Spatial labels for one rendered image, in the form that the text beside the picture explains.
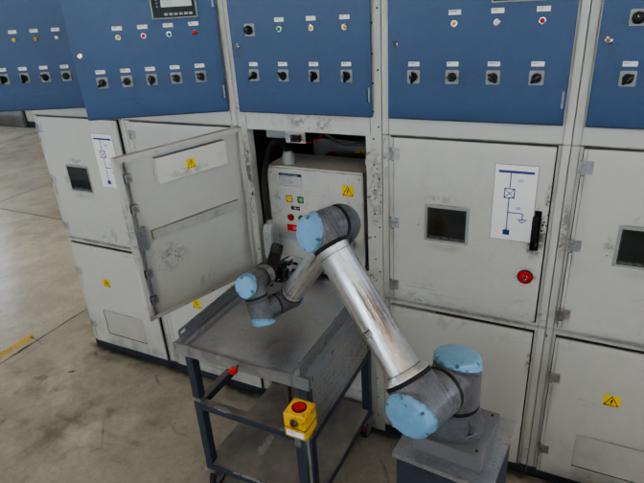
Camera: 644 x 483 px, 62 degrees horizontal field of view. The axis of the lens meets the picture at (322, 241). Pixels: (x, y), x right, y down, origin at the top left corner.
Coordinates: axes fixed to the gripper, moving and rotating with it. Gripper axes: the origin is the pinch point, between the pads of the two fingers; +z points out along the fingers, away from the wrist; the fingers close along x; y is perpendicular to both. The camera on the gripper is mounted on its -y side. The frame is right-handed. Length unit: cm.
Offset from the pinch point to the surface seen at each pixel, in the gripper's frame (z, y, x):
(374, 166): 15, -40, 32
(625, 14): 3, -92, 116
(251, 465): -22, 95, -9
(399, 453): -52, 43, 68
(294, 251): 27.4, 6.9, -13.2
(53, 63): -4, -82, -130
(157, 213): -26, -20, -50
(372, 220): 18.9, -15.2, 30.4
